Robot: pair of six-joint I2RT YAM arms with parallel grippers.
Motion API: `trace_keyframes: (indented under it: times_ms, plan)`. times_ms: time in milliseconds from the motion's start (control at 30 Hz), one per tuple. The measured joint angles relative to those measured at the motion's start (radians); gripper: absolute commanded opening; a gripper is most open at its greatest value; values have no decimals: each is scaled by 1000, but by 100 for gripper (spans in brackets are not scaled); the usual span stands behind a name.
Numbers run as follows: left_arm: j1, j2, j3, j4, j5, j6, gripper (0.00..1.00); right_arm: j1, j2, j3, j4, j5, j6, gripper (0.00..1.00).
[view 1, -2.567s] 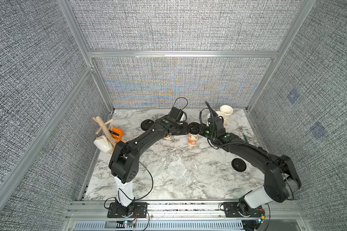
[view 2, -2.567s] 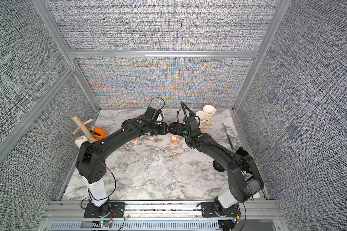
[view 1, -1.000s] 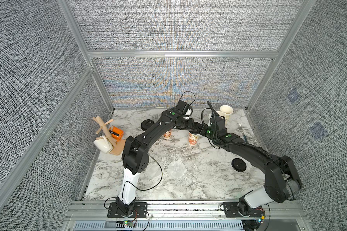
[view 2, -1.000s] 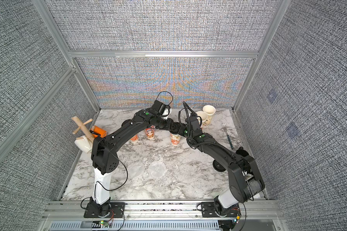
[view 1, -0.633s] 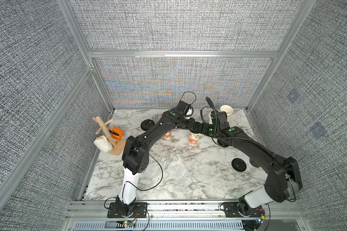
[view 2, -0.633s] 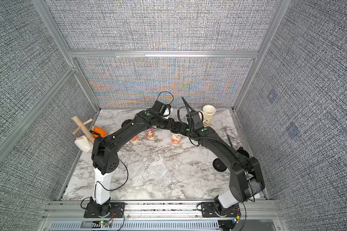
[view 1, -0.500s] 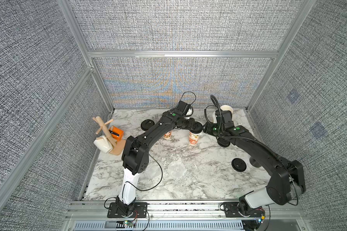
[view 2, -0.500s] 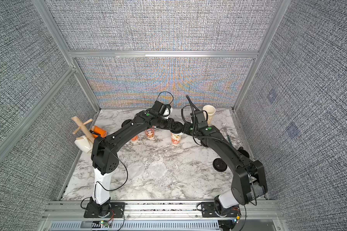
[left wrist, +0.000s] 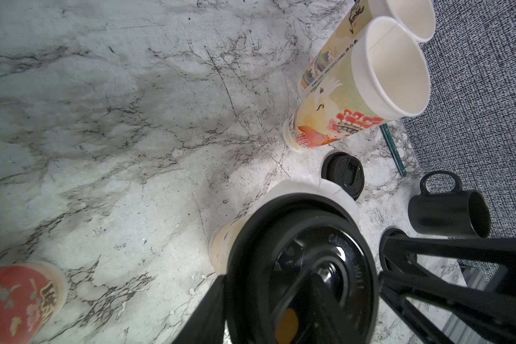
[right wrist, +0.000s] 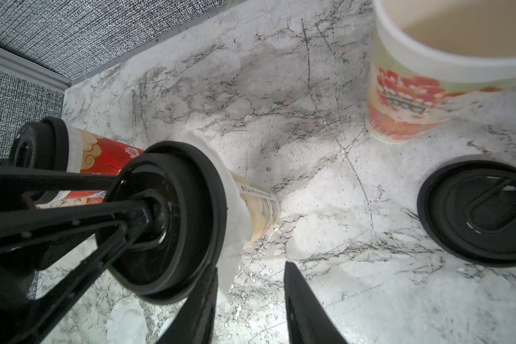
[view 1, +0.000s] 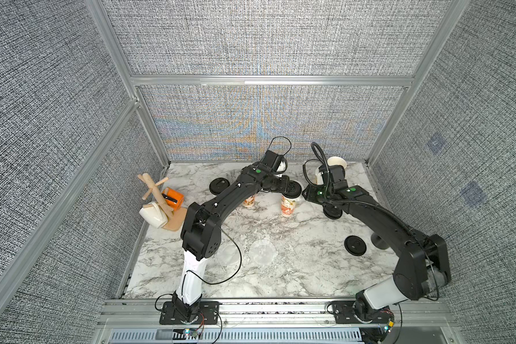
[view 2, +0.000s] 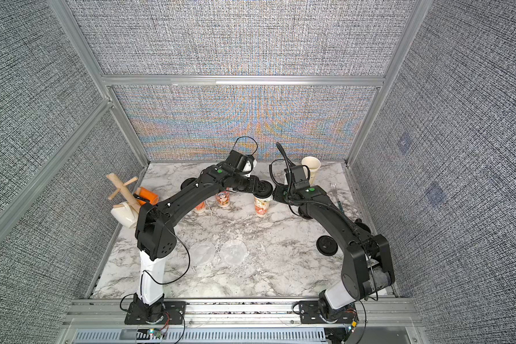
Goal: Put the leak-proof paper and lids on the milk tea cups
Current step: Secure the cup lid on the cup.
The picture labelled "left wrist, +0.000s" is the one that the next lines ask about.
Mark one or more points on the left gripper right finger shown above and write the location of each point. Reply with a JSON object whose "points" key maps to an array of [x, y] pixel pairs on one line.
{"points": [[330, 324]]}

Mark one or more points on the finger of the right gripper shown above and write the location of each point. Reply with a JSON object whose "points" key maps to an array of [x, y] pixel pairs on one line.
{"points": [[491, 315], [500, 251]]}

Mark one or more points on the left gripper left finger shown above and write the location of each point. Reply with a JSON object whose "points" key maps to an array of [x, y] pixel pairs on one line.
{"points": [[206, 324]]}

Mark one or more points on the black cup lid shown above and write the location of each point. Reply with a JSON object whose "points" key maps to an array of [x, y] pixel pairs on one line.
{"points": [[346, 171], [392, 256], [286, 243]]}

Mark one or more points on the translucent leak-proof paper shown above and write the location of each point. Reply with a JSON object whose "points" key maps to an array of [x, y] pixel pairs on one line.
{"points": [[313, 185]]}

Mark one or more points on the red patterned paper cup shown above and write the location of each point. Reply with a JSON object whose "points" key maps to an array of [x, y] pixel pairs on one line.
{"points": [[31, 295]]}

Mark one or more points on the black mug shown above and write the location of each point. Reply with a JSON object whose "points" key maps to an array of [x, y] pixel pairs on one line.
{"points": [[456, 213]]}

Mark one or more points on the red flower paper cup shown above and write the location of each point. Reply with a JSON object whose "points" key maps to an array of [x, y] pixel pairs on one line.
{"points": [[383, 77]]}

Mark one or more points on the green handled fork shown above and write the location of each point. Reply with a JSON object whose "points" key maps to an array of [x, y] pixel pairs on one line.
{"points": [[393, 150]]}

